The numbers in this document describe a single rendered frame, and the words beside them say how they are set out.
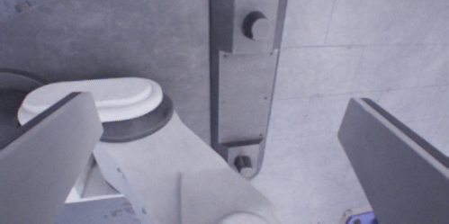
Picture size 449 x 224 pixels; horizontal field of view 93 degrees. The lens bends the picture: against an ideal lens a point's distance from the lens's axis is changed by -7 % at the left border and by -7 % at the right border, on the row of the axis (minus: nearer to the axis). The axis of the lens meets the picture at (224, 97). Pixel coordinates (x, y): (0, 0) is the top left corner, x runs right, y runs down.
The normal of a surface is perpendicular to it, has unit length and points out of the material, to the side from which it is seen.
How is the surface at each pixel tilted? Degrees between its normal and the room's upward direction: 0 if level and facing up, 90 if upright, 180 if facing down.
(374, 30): 0
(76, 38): 0
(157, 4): 0
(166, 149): 90
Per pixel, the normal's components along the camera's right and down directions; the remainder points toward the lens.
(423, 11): 0.20, 0.51
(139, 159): 0.02, -0.86
